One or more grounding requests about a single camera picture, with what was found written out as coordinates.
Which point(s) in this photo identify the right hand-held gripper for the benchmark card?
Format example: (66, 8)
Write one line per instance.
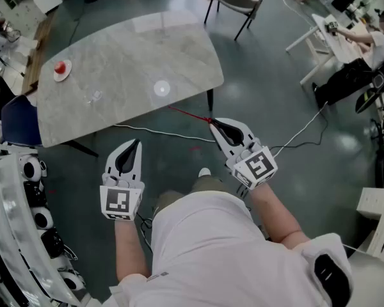
(257, 166)

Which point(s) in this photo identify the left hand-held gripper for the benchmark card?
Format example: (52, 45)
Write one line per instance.
(120, 200)

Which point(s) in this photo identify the red thin rod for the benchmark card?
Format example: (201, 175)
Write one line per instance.
(188, 114)

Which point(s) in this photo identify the clear glass object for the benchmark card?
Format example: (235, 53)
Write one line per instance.
(94, 96)

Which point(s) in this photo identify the person's left forearm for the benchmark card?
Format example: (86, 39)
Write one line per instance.
(129, 251)

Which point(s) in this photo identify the person's right forearm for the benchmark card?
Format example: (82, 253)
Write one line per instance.
(275, 216)

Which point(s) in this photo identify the black table leg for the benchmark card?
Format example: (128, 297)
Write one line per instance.
(210, 99)
(83, 147)

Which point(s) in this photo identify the person's white shoe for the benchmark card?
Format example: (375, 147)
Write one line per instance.
(204, 172)

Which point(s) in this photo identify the person's olive trousers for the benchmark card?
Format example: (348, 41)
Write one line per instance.
(208, 184)

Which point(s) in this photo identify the row of white robot heads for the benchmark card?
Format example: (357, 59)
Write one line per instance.
(32, 168)

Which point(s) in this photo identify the white round plate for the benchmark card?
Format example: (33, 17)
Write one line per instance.
(67, 72)

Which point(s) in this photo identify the blue chair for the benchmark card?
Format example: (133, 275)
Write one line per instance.
(20, 120)

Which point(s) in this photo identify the red apple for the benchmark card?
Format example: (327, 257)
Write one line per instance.
(59, 66)

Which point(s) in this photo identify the person's white shirt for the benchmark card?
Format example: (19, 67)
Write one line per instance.
(211, 254)

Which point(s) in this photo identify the white curved shelf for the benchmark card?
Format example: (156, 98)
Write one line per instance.
(6, 222)

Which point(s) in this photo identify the white desk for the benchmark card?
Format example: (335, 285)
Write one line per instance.
(339, 46)

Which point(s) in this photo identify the black and green office chair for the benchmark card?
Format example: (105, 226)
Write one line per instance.
(371, 94)

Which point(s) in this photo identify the white cabinet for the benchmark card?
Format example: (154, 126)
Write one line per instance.
(376, 216)

